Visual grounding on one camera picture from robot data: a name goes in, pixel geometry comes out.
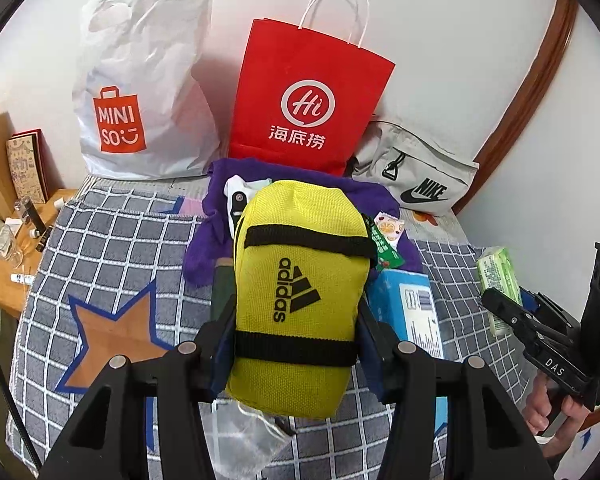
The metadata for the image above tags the yellow pouch with black straps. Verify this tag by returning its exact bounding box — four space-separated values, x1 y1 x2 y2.
225 178 378 421

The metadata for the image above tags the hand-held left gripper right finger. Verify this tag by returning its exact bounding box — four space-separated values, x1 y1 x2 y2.
355 300 556 480

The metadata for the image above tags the purple fluffy cloth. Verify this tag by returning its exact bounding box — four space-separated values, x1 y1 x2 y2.
182 157 423 288

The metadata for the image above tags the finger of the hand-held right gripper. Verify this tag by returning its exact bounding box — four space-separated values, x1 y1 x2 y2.
481 287 543 341
519 287 557 317

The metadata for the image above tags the dark green box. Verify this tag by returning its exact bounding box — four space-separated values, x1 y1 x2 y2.
211 257 236 323

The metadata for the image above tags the clear plastic bag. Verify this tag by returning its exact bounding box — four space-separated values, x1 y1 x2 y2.
200 400 293 480

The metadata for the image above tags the red paper bag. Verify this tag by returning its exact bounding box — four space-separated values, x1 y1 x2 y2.
228 0 396 177

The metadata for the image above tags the green tissue pack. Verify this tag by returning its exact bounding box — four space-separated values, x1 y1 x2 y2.
476 246 523 338

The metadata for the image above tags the grey waist bag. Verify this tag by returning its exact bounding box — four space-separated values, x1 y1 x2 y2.
347 121 481 217

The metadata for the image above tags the clear printed packet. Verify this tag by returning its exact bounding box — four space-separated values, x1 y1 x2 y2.
372 211 406 246

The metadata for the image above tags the white and black gadget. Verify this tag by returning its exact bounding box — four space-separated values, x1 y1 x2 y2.
223 175 273 231

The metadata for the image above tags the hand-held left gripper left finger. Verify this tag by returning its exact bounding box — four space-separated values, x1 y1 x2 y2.
37 305 238 480

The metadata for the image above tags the brown wooden headboard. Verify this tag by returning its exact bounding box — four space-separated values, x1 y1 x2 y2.
450 0 578 216

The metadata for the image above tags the green packet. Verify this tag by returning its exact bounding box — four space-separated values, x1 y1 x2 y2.
365 215 406 273

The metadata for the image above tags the person's right hand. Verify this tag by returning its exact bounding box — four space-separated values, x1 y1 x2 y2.
522 375 593 436

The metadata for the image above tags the patterned book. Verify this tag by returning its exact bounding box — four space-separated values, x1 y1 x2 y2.
6 130 48 204

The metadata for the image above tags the blue box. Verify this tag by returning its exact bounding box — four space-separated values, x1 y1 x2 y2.
365 269 448 361

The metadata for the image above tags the clear glass cup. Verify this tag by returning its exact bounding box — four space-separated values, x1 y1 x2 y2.
0 225 28 268

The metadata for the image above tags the grey checked blanket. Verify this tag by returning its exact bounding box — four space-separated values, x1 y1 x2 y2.
5 180 546 480

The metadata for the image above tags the wooden nightstand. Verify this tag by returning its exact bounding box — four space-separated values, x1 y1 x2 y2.
0 187 81 318

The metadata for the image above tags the white plastic bag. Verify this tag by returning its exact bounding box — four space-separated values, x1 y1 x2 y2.
71 0 221 181

